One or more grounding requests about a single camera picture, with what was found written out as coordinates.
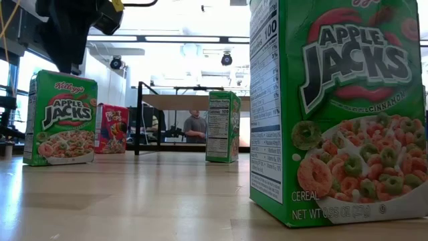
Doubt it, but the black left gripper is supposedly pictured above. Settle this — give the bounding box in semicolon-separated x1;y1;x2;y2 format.
35;0;98;75

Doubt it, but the green Apple Jacks cereal box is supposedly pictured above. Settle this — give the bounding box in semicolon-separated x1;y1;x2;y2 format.
249;0;428;229
22;69;99;167
205;90;241;164

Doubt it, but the red Froot Loops cereal box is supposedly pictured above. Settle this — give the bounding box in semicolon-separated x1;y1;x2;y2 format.
94;102;130;155

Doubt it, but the wooden shelf with black legs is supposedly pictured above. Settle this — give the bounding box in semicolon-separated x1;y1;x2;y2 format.
134;81;251;156

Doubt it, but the black ceiling spotlight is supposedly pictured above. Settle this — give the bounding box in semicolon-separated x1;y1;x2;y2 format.
109;55;123;70
220;50;233;66

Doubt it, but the large window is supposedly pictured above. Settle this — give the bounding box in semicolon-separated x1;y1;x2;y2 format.
0;50;61;135

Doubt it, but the person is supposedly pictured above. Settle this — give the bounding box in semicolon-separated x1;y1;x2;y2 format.
183;109;208;144
146;114;161;134

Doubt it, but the thin yellow cable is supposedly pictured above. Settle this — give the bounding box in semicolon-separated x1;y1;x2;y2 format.
0;0;21;98

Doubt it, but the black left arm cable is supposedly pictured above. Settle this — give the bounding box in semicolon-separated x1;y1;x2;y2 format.
122;0;158;8

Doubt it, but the black aluminium table frame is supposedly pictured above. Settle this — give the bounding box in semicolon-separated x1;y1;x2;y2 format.
126;143;251;153

